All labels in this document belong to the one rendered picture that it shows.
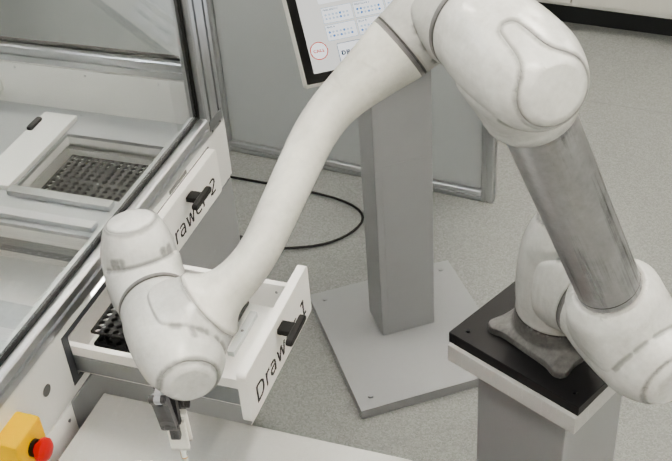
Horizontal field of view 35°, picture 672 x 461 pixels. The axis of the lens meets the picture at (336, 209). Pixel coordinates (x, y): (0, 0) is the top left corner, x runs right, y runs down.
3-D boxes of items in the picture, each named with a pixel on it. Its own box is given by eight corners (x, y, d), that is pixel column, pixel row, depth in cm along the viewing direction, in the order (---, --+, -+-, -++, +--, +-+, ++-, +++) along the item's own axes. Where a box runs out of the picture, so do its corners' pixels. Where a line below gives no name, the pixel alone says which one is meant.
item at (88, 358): (299, 308, 197) (296, 282, 194) (245, 408, 178) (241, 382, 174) (107, 273, 209) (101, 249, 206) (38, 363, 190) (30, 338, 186)
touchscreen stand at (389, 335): (516, 375, 294) (533, 44, 234) (361, 419, 285) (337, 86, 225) (447, 267, 333) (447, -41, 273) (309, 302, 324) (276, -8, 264)
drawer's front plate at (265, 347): (311, 309, 199) (307, 264, 192) (253, 423, 177) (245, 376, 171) (303, 308, 199) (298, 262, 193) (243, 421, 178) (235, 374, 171)
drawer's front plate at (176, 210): (222, 190, 232) (215, 147, 225) (163, 274, 210) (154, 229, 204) (215, 189, 232) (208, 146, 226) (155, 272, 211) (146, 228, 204)
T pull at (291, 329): (306, 319, 185) (306, 313, 184) (291, 348, 179) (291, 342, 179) (287, 315, 186) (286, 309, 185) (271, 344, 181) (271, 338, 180)
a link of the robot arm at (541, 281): (572, 271, 201) (584, 173, 189) (629, 330, 187) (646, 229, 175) (496, 293, 196) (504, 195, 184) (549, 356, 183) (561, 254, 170)
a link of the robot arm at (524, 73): (646, 301, 185) (730, 384, 168) (569, 354, 184) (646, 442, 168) (507, -54, 135) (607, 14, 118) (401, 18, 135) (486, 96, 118)
